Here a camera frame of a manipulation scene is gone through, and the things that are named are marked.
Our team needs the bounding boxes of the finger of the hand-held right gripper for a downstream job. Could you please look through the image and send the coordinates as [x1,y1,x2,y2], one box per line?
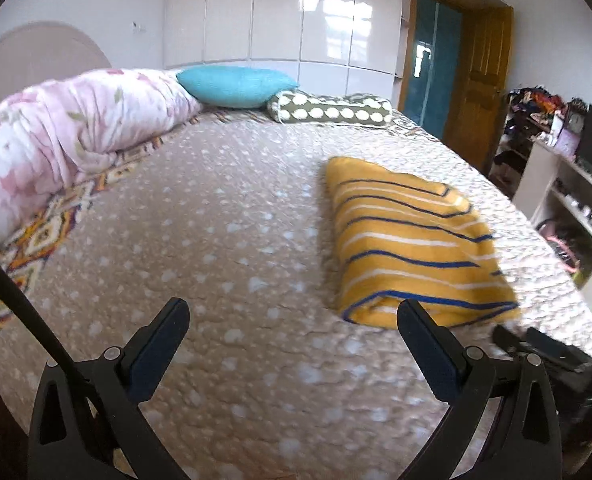
[492,324,527,357]
[526,327,592,373]

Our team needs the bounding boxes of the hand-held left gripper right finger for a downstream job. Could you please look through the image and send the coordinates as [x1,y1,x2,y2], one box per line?
[397,299,562,480]

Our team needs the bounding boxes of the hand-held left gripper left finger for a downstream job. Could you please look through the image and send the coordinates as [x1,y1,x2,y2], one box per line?
[27,297,191,480]

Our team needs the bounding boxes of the yellow striped garment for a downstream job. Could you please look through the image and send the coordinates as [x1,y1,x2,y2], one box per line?
[324,156,521,330]

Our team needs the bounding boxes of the pile of colourful clothes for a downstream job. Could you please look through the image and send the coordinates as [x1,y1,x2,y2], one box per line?
[503,87,590,137]

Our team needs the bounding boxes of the beige quilted bedspread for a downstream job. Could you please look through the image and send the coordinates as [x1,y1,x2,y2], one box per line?
[0,107,592,480]

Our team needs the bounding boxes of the white shelf unit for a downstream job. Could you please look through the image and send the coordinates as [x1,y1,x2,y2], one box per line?
[512,139,592,288]

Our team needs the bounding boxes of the colourful diamond pattern blanket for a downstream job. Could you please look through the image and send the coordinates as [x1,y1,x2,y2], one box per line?
[0,110,237,361]

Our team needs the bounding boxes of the pink floral fleece blanket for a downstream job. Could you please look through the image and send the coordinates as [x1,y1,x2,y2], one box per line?
[0,67,204,253]

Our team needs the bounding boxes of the wooden door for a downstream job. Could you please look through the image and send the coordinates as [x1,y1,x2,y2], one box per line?
[443,5,515,173]

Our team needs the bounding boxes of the olive polka dot pillow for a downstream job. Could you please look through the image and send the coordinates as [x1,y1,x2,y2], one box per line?
[267,90,394,127]

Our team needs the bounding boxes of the teal pillow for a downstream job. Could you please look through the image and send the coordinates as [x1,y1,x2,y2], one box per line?
[176,66,300,110]

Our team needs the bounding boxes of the teal glass door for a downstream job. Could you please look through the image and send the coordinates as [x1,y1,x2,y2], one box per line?
[401,0,465,138]

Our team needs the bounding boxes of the beige arched headboard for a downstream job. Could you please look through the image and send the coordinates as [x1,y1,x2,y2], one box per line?
[0,21,113,126]

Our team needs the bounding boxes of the glossy white wardrobe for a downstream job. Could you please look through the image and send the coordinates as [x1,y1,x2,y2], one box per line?
[163,0,407,107]

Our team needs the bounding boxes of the black cable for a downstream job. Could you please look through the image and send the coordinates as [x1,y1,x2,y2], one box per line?
[0,242,77,376]

